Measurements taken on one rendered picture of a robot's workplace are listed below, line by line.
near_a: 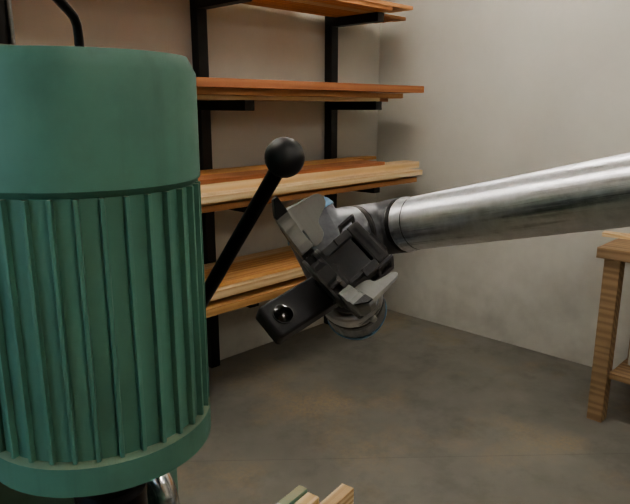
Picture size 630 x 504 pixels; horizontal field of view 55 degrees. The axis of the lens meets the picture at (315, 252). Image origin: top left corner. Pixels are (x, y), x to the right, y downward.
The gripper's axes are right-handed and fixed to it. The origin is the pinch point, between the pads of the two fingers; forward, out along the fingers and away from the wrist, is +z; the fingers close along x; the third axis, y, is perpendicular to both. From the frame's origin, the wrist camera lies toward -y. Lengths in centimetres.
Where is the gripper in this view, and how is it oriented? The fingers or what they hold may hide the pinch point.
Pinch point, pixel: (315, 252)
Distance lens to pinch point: 61.0
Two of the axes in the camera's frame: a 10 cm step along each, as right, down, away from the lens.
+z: -1.4, -3.0, -9.4
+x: 6.4, 7.0, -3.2
